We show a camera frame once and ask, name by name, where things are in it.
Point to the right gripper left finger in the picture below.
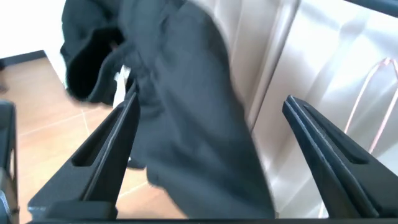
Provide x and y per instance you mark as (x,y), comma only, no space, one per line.
(93,168)

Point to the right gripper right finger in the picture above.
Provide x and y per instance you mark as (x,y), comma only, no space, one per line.
(339,174)

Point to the pink clothes hanger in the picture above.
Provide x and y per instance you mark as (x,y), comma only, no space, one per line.
(385,60)

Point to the white curtain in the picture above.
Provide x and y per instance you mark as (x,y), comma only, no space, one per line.
(326,46)

